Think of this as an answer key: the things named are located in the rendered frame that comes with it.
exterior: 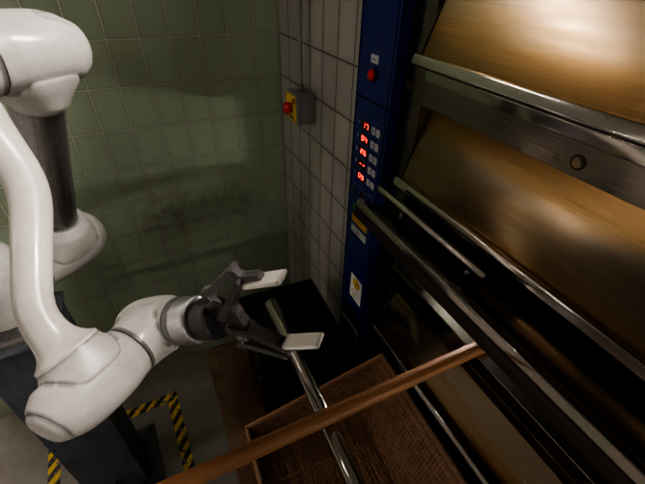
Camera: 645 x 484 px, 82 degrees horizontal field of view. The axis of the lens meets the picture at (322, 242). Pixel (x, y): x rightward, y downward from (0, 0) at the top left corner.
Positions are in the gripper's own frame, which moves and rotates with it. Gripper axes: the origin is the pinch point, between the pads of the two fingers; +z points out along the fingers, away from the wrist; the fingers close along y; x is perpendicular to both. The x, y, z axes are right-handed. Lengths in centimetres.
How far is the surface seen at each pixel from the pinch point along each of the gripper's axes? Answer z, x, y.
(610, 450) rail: 36.9, 7.6, 18.5
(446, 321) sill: 12.6, -30.0, 35.4
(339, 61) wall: -6, -76, -23
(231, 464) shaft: -15.8, 15.5, 18.5
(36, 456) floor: -181, 4, 73
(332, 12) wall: -4, -80, -36
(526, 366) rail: 29.6, -1.3, 15.0
